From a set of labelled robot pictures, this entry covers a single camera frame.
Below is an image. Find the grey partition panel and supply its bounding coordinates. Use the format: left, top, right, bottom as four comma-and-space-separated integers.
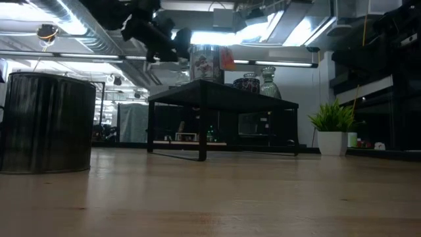
117, 103, 150, 144

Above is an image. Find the dark floral patterned candle tin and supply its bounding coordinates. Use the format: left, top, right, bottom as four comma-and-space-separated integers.
232, 77, 261, 94

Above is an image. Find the green plant in white pot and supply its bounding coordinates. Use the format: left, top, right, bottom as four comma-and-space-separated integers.
307, 97, 358, 157

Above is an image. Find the ceiling cable reel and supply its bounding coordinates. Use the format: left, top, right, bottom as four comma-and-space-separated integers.
36, 23, 61, 43

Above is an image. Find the silver candle can orange tag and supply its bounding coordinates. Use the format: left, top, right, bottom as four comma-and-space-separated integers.
189, 44, 236, 84
0, 71, 97, 175

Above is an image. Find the silver ceiling air duct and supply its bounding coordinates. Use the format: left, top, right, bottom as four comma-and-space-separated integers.
29, 0, 164, 88

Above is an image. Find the yellow hanging cable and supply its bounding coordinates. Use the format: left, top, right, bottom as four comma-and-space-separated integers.
351, 14, 368, 115

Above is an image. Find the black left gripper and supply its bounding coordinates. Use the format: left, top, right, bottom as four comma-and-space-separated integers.
121, 9, 193, 64

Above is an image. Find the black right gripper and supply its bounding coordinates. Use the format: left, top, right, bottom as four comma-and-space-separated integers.
331, 0, 421, 78

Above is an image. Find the black perforated metal shelf riser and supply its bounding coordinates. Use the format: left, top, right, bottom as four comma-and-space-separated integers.
147, 78, 300, 163

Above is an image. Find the black aluminium table frame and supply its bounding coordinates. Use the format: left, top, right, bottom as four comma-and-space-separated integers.
91, 74, 421, 163

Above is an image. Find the ceiling light strip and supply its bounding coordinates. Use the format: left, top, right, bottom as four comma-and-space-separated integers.
0, 51, 319, 69

